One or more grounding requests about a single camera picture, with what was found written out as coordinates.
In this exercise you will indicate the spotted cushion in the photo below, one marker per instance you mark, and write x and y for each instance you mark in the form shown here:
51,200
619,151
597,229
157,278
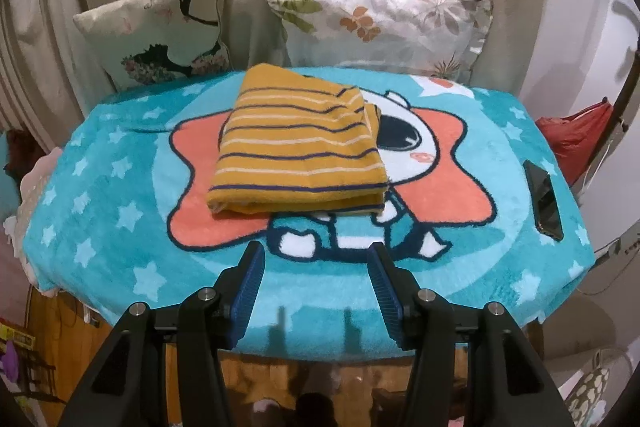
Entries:
590,394

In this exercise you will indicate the bird print pillow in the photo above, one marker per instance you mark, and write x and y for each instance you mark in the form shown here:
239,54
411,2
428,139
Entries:
150,17

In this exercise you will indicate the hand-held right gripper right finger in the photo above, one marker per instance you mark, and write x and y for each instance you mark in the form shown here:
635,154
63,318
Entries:
385,292

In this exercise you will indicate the wooden bed frame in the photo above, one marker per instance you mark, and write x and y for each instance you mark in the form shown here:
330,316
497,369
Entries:
60,332

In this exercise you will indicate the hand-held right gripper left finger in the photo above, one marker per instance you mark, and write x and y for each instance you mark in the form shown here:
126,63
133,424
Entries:
250,287

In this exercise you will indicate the purple toy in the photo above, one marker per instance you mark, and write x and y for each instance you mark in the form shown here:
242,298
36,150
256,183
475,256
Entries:
9,359

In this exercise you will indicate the dark stand pole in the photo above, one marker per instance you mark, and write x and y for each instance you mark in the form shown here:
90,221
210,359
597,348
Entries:
631,72

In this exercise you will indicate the red bag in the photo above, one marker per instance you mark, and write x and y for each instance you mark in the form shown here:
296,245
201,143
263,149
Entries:
575,137

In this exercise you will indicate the floral frilled pillow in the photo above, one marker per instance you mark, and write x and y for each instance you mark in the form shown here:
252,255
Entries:
390,32

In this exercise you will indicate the black smartphone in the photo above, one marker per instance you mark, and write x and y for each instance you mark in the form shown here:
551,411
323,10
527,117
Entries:
545,202

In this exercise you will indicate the dark red cloth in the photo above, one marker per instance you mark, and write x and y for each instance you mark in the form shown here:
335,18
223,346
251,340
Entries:
22,157

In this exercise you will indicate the blue cartoon printed blanket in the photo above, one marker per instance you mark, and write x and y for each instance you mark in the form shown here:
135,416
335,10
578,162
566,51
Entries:
125,187

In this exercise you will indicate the mustard striped knit garment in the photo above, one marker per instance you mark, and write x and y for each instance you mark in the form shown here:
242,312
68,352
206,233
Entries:
290,147

